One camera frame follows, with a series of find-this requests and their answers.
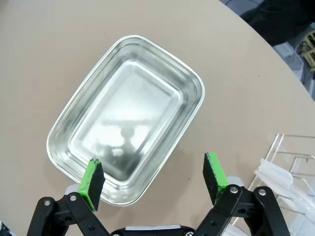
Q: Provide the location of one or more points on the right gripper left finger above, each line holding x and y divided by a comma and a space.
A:
92, 182

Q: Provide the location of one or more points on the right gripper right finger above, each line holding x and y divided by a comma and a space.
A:
214, 177

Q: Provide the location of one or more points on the clear plastic snap lid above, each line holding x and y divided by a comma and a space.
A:
278, 174

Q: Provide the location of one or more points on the steel rectangular container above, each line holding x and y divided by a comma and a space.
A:
128, 118

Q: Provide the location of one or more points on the beige woven basket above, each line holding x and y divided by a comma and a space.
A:
308, 49

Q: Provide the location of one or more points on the person in black t-shirt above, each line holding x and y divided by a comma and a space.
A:
275, 17

